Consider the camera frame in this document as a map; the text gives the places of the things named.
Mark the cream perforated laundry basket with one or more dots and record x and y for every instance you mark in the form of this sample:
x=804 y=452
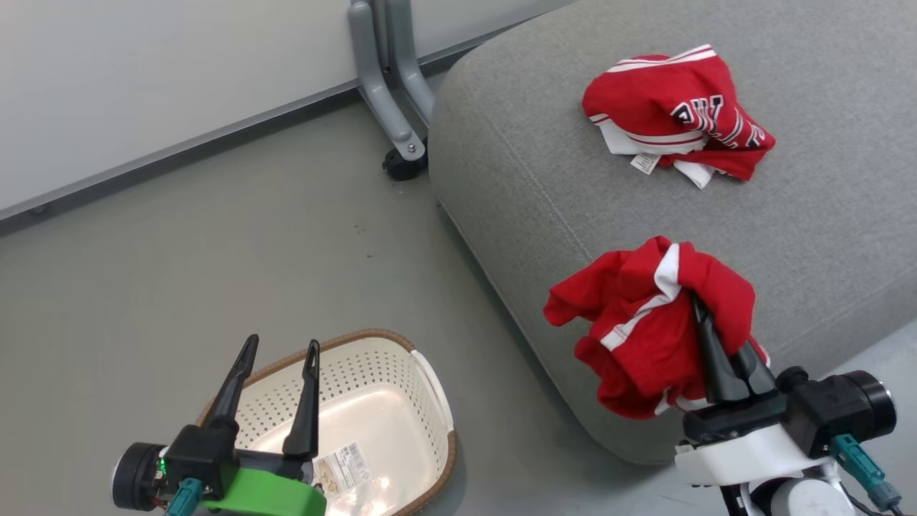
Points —
x=380 y=401

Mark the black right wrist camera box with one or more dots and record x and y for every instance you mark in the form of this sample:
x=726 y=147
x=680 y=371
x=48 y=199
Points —
x=838 y=412

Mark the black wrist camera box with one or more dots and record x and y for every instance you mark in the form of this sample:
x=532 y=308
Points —
x=838 y=412
x=193 y=459

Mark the black round caster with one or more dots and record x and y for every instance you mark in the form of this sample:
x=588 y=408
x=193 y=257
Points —
x=402 y=166

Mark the red garment with white stripes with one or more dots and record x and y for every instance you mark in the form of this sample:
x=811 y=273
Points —
x=645 y=337

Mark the white barcode label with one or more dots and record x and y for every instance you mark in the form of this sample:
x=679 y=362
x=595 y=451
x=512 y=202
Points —
x=344 y=467

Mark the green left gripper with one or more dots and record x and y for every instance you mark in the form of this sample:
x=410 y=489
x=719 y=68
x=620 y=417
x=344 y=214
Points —
x=272 y=494

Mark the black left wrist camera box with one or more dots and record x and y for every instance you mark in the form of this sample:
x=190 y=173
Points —
x=193 y=459

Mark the grey fabric sofa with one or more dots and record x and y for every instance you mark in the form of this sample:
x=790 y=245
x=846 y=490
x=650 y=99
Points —
x=824 y=236

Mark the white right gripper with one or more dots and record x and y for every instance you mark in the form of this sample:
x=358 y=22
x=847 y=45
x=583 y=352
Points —
x=745 y=455

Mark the grey partition bottom rail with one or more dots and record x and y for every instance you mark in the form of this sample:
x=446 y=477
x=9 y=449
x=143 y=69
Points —
x=179 y=150

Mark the grey curved partition foot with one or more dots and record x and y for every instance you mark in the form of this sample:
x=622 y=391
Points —
x=412 y=64
x=383 y=93

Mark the red garment with lettering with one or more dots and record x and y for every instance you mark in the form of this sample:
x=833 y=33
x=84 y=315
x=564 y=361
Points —
x=666 y=100

